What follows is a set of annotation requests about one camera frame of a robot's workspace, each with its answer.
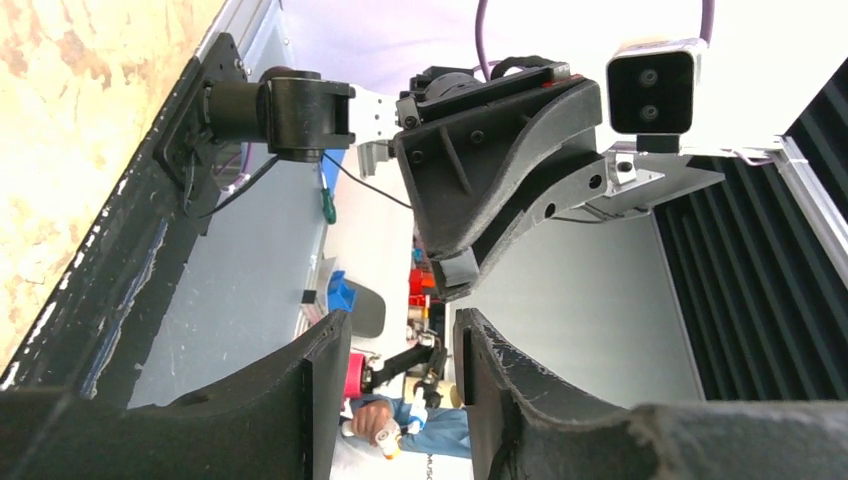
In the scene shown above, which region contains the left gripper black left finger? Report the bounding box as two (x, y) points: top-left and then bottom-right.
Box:
(1, 310), (351, 479)

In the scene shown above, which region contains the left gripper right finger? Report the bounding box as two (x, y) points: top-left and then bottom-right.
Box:
(454, 308), (847, 479)

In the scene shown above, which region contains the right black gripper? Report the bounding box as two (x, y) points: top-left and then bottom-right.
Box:
(393, 56), (608, 302)

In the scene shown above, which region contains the staple strip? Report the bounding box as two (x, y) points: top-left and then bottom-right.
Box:
(438, 248), (480, 288)

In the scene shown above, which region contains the person in blue coat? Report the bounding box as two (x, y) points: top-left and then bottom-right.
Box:
(339, 395), (472, 459)

